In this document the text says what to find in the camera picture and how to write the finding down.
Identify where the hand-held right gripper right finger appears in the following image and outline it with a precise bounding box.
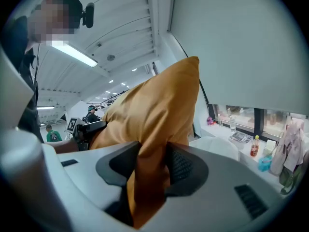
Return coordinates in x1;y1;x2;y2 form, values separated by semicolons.
141;141;288;232

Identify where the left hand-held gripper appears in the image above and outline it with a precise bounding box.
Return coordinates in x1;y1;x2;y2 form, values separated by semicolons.
66;117;108;152

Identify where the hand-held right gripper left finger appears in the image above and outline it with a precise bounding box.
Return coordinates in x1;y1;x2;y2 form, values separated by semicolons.
42;140;142;227

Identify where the orange pillow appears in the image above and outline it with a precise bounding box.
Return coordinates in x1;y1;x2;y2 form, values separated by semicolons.
89;56;200;229

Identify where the person's left forearm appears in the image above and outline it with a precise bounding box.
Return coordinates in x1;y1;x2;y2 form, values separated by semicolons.
54;138;80;154

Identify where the teal cloth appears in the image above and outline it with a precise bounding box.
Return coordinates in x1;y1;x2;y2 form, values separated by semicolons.
257;155;273;173

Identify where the white window sill counter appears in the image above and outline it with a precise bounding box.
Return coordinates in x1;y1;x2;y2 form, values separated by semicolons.
199;123;292;194

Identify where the dark book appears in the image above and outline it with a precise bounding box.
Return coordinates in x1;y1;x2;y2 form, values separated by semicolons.
228;130;254;145

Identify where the clear water cup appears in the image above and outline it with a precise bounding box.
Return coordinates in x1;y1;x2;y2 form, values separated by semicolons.
229;115;237;133

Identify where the pale paper box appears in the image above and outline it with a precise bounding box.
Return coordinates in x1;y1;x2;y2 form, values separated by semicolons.
262;139;277;157

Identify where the person's body in black clothes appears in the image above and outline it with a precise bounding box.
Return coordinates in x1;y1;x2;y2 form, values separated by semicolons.
3;0;84;144

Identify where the grey window blind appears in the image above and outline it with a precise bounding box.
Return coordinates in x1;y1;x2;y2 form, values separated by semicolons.
168;0;309;117

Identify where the bag with olive straps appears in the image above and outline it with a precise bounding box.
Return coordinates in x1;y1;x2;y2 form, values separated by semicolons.
279;164;304;195

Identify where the black window frame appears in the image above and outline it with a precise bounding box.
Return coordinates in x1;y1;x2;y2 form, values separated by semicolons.
207;103;309;142

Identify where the black head-worn camera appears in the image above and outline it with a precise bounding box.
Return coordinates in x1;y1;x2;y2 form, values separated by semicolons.
81;2;95;29

